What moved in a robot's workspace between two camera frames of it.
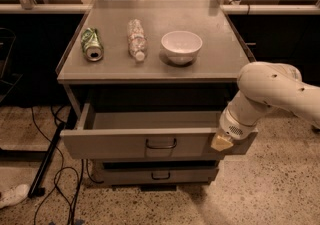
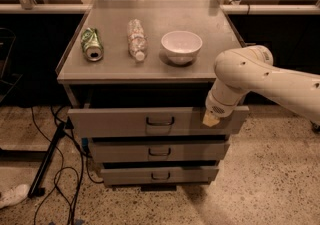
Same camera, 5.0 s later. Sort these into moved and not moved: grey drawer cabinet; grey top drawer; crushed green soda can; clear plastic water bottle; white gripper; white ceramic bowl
Moved: grey top drawer; white gripper
Not moved: crushed green soda can; white ceramic bowl; clear plastic water bottle; grey drawer cabinet
